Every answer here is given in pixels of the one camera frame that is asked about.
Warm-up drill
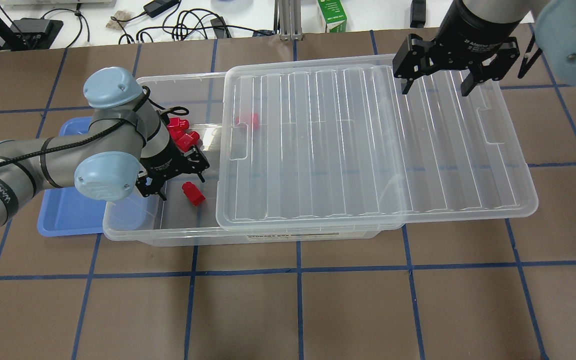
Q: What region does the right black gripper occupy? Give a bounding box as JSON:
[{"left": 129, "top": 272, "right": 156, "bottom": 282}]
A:
[{"left": 393, "top": 10, "right": 521, "bottom": 97}]

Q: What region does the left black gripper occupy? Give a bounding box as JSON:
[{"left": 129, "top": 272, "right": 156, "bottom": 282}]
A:
[{"left": 135, "top": 140, "right": 210, "bottom": 201}]

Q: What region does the clear plastic box lid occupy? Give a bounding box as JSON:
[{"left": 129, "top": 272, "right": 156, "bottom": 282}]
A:
[{"left": 215, "top": 54, "right": 538, "bottom": 233}]

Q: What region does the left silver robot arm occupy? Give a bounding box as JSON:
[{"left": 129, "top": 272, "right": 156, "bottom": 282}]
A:
[{"left": 0, "top": 66, "right": 210, "bottom": 228}]

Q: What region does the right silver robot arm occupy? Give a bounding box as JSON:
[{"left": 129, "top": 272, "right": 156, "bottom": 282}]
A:
[{"left": 392, "top": 0, "right": 576, "bottom": 97}]

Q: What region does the clear plastic storage box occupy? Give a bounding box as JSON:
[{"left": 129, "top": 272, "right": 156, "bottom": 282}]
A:
[{"left": 103, "top": 59, "right": 407, "bottom": 247}]

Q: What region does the red block under lid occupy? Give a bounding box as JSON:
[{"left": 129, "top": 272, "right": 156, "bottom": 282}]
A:
[{"left": 234, "top": 112, "right": 261, "bottom": 132}]

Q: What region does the blue plastic tray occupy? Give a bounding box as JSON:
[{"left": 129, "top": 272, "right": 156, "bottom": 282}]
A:
[{"left": 37, "top": 116, "right": 159, "bottom": 238}]

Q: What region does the black power brick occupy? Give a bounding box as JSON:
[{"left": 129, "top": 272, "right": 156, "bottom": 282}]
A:
[{"left": 409, "top": 0, "right": 427, "bottom": 28}]

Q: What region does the green white carton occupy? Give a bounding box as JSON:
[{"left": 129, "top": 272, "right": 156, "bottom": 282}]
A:
[{"left": 316, "top": 0, "right": 348, "bottom": 34}]

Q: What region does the black power adapter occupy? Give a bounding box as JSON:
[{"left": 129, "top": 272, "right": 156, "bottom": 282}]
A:
[{"left": 142, "top": 0, "right": 181, "bottom": 18}]

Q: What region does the aluminium frame post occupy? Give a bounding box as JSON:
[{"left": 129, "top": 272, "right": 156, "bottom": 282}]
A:
[{"left": 274, "top": 0, "right": 303, "bottom": 41}]

